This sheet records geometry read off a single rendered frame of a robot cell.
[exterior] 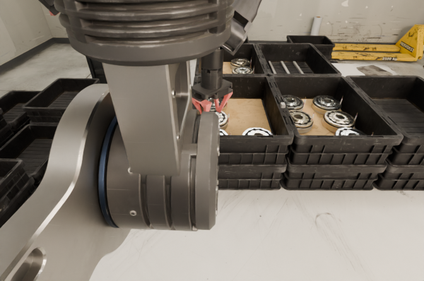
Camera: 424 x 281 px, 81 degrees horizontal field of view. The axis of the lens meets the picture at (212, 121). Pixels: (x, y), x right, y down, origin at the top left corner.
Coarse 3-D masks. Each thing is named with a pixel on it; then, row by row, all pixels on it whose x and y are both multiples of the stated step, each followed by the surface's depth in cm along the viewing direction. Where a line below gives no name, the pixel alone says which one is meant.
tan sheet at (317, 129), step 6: (306, 102) 102; (306, 108) 98; (312, 114) 95; (318, 114) 95; (318, 120) 91; (312, 126) 88; (318, 126) 88; (312, 132) 86; (318, 132) 86; (324, 132) 86; (330, 132) 86
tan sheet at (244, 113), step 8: (232, 104) 101; (240, 104) 101; (248, 104) 101; (256, 104) 101; (232, 112) 96; (240, 112) 96; (248, 112) 96; (256, 112) 96; (264, 112) 96; (232, 120) 91; (240, 120) 91; (248, 120) 91; (256, 120) 91; (264, 120) 91; (232, 128) 87; (240, 128) 87; (248, 128) 87; (264, 128) 87
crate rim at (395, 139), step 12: (276, 84) 93; (348, 84) 93; (360, 96) 86; (372, 108) 80; (288, 120) 74; (384, 120) 74; (396, 132) 69; (300, 144) 68; (312, 144) 68; (324, 144) 68; (336, 144) 68; (348, 144) 68; (360, 144) 68; (372, 144) 68; (384, 144) 68; (396, 144) 68
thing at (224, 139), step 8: (272, 88) 90; (192, 104) 81; (280, 112) 78; (288, 128) 71; (224, 136) 68; (232, 136) 68; (240, 136) 68; (248, 136) 68; (256, 136) 68; (264, 136) 68; (272, 136) 68; (280, 136) 68; (288, 136) 68; (224, 144) 68; (232, 144) 68; (240, 144) 68; (248, 144) 68; (256, 144) 68; (264, 144) 68; (272, 144) 68; (280, 144) 68; (288, 144) 68
